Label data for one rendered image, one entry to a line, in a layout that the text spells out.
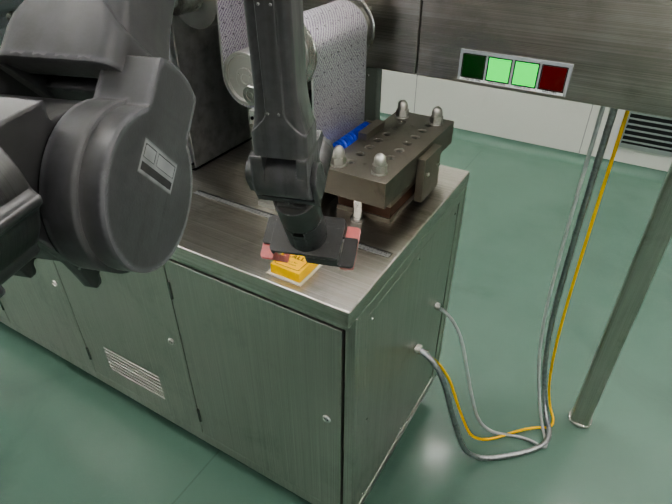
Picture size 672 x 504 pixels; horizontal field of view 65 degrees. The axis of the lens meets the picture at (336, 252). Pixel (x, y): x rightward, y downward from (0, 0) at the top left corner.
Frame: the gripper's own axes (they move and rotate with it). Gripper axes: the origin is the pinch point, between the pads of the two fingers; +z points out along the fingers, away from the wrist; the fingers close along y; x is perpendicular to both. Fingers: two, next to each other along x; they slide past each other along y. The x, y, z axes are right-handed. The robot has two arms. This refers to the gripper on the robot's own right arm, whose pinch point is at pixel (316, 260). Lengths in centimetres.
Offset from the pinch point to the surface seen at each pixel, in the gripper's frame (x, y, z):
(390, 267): -10.9, -9.9, 23.8
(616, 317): -29, -73, 80
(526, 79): -58, -34, 18
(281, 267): -4.8, 10.5, 17.0
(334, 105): -46, 8, 18
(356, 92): -55, 5, 23
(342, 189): -26.9, 3.0, 21.9
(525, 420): -3, -57, 122
